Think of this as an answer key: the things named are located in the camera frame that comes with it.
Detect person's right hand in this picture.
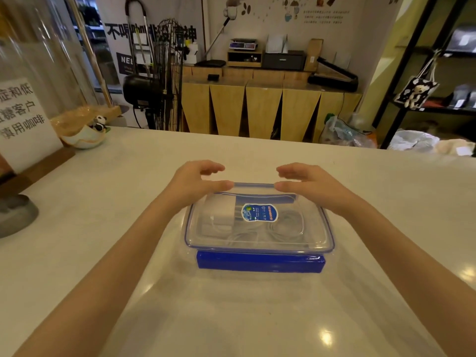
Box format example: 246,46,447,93
274,162,360,218

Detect person's left hand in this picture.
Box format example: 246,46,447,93
164,160,235,220

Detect person's left forearm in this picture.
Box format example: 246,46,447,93
13,189,186,357

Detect person's right forearm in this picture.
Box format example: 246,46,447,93
340,195,476,357

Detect white charger adapter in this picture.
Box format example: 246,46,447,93
202,194,243,235

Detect clear blue-rimmed container lid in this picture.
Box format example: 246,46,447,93
184,182,335,255

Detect clear plastic bag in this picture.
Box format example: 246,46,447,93
319,114,377,149

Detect blue plastic container base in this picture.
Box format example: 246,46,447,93
196,250,327,274

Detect wooden counter cabinet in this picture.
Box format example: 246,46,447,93
181,65,363,144

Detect black sealing machine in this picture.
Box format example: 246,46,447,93
307,57,359,93

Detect black standing fan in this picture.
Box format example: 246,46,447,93
122,18,185,131

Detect black printer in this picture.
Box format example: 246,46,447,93
261,50,307,71

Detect small wooden shelf box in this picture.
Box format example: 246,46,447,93
226,50,263,68

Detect white plastic bag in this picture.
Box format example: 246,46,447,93
387,129,440,152

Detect brown cardboard box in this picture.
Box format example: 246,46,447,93
304,38,324,72

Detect white small box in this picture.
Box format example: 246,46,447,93
184,39,199,65

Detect digital weighing scale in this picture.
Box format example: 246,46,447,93
228,38,259,52

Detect white ceramic bowl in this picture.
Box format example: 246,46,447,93
59,124,107,150

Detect black metal shelf rack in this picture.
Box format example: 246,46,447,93
372,0,476,150

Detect black tote bag with bear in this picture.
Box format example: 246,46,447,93
394,50,442,110

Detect wrapped wooden tray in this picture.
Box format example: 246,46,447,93
50,105,122,138

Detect metal hand trolley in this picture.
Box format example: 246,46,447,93
124,0,155,77

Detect beige plush toy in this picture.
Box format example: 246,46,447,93
435,138,476,157

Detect wooden sign base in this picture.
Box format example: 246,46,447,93
0,146,76,198

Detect wooden pole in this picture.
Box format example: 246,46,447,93
68,0,113,108

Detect white printed banner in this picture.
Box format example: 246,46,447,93
95,0,206,90

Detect black packaged item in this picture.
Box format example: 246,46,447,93
446,26,476,53
448,84,476,110

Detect white printed sign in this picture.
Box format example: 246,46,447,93
0,78,64,174

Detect grey round stand base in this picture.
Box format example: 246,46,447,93
0,194,39,238

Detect clear glass cylinder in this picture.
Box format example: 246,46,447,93
0,0,98,119

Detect white coiled cable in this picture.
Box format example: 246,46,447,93
226,208,306,246

